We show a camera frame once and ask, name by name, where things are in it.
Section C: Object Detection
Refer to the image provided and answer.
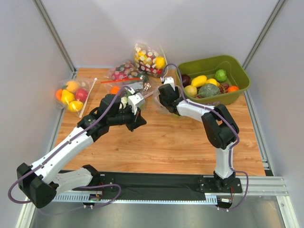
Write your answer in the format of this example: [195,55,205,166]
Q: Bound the yellow fake mango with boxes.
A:
[191,75,207,88]

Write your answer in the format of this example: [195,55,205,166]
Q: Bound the dark red fake apple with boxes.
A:
[181,74,191,87]

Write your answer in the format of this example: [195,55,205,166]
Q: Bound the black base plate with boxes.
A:
[64,170,243,202]

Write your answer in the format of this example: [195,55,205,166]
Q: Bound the polka dot zip bag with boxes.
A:
[105,60,149,82]

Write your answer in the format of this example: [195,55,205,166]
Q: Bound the pale yellow fake pear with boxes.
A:
[184,85,198,97]

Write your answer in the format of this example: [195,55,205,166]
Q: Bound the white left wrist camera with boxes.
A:
[128,93,145,114]

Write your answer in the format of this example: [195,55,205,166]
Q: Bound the fake purple grapes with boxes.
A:
[219,83,229,94]

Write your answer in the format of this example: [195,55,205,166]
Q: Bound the green fake custard apple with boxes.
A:
[214,69,227,82]

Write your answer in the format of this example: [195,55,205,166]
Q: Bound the clear vegetable zip bag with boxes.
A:
[101,76,164,112]

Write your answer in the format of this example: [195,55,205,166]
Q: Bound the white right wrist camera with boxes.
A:
[161,76,175,91]

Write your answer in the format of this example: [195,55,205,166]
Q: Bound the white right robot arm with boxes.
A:
[156,84,239,190]

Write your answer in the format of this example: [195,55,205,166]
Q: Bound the clear fruit bag left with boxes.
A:
[55,77,97,118]

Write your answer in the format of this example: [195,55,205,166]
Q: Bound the white fake radish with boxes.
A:
[120,96,128,109]

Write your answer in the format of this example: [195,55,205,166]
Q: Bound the fake netted melon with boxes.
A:
[198,84,220,98]

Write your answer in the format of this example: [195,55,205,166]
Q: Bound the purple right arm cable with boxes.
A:
[161,63,249,212]

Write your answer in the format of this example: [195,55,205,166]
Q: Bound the aluminium cable rail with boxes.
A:
[54,190,289,205]

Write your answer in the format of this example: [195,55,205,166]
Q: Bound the green plastic tub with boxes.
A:
[176,55,250,105]

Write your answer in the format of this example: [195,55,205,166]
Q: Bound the polka dot drawstring bag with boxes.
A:
[133,42,168,78]

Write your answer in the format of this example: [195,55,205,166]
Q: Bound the fake orange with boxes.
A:
[227,85,239,93]

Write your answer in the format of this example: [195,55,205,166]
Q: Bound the orange fake persimmon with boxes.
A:
[110,86,120,95]

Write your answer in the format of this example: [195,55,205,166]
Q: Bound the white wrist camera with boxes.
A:
[161,76,175,91]
[128,93,145,114]

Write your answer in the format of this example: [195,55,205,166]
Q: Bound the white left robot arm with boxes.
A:
[17,93,147,209]

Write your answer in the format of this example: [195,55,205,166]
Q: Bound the yellow fake lemon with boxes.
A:
[206,78,219,87]

